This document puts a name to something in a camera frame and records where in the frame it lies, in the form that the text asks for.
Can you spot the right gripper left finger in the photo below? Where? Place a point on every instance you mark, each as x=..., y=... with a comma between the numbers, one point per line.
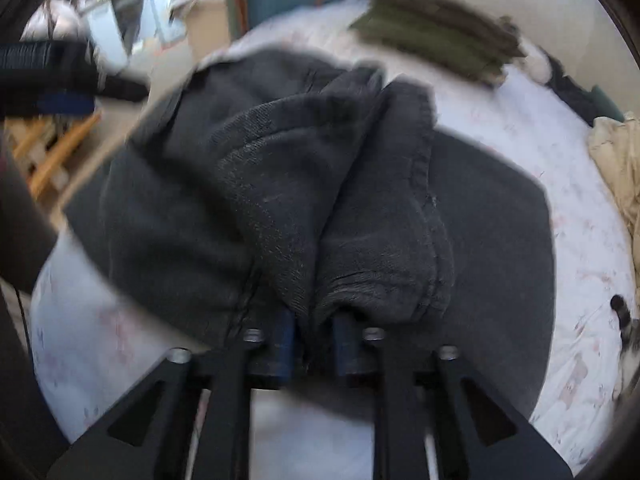
x=189, y=417

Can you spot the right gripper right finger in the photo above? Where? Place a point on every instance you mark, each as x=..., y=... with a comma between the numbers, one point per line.
x=436, y=416

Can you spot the dark grey pants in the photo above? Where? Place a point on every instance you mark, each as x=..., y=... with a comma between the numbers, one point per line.
x=281, y=180

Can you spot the pale pink puffer jacket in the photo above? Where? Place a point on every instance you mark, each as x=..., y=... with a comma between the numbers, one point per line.
x=55, y=19

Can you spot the wooden shelf rack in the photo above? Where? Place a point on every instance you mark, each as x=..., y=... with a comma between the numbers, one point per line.
x=41, y=146

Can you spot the white floral bed sheet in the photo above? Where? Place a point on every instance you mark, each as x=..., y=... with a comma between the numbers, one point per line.
x=91, y=343

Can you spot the beige crumpled cloth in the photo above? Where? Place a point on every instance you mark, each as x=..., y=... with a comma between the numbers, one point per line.
x=614, y=147

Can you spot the folded olive green pants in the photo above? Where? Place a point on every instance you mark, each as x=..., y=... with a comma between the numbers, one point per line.
x=448, y=33

